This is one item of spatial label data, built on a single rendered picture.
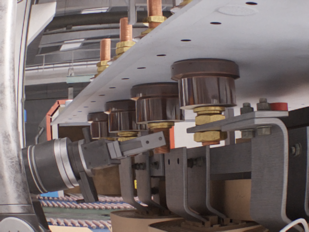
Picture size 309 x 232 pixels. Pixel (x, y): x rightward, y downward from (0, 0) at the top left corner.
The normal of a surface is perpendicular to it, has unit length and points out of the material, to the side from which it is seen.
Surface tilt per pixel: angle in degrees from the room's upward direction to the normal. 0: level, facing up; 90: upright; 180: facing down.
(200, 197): 90
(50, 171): 104
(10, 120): 81
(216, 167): 90
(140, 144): 84
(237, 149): 90
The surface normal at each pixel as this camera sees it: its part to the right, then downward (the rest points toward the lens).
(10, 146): 0.69, -0.24
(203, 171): -0.96, 0.03
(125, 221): -0.88, 0.00
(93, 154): -0.09, -0.07
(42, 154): -0.19, -0.47
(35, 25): 0.26, -0.08
